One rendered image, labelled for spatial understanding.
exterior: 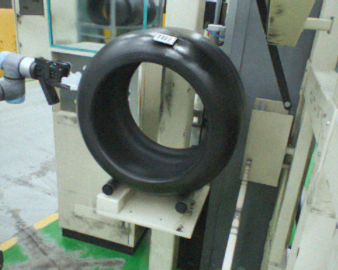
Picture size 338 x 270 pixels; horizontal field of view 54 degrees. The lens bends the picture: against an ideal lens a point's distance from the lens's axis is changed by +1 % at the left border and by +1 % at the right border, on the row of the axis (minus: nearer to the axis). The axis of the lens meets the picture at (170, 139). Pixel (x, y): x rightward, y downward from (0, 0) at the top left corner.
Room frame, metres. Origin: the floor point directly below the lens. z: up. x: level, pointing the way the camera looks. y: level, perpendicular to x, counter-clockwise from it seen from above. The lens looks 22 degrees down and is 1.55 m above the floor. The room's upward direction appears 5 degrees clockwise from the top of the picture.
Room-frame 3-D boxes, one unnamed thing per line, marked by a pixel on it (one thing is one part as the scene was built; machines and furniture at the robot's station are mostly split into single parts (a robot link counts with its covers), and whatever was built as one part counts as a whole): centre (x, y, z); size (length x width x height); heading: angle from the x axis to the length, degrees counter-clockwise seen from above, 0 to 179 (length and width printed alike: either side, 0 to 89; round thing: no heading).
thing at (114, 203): (1.21, 0.17, 0.83); 0.36 x 0.09 x 0.06; 164
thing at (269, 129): (1.28, -0.39, 1.05); 0.20 x 0.15 x 0.30; 164
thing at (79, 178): (1.95, 0.39, 0.63); 0.56 x 0.41 x 1.27; 74
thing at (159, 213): (1.17, 0.03, 0.80); 0.37 x 0.36 x 0.02; 74
